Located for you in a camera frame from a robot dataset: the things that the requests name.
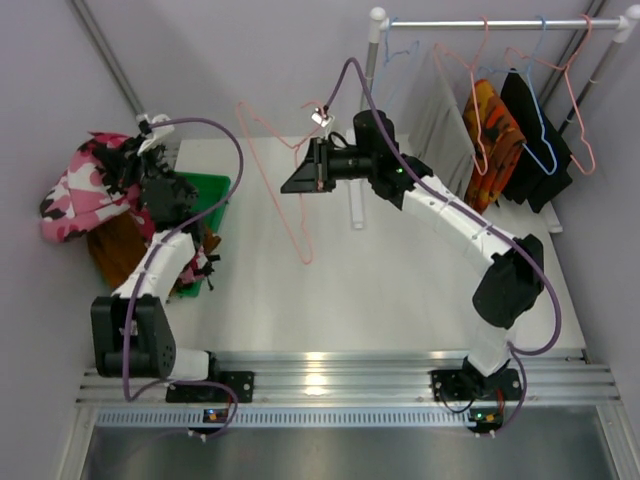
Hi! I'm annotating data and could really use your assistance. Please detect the black trousers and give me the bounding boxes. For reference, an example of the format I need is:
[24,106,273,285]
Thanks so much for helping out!
[501,73,573,213]

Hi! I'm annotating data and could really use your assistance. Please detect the white clothes rack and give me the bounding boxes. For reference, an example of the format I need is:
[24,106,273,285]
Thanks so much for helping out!
[344,6,640,234]

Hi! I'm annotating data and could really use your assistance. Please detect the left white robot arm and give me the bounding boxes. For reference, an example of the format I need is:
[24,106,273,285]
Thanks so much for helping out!
[90,136,214,383]

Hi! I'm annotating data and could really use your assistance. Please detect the orange camouflage trousers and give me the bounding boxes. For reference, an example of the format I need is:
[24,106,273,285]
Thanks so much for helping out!
[463,79,526,214]

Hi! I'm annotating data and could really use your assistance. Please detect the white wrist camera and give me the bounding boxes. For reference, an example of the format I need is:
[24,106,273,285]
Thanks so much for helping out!
[136,114,175,156]
[301,101,335,136]

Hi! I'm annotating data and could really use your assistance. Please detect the light blue wire hanger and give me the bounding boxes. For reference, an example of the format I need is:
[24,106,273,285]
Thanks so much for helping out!
[369,17,420,109]

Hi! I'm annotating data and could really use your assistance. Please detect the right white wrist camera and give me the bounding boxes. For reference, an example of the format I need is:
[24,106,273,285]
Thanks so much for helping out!
[301,101,335,136]

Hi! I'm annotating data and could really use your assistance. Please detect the grey trousers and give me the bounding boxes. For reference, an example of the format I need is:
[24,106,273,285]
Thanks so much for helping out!
[409,54,475,198]

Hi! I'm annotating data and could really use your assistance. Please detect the brown trousers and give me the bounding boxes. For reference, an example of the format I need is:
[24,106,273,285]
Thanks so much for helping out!
[87,212,221,296]

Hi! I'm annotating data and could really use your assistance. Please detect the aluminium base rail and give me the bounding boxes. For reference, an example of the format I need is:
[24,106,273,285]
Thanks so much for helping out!
[75,350,621,429]

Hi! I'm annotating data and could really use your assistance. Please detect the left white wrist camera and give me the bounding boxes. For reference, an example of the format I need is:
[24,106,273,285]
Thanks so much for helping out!
[136,114,175,156]

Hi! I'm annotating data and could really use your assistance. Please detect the pink camouflage trousers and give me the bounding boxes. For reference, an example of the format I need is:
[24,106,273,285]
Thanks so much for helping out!
[39,131,221,294]

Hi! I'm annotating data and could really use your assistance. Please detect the green plastic tray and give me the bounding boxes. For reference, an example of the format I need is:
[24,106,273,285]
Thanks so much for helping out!
[172,173,231,298]

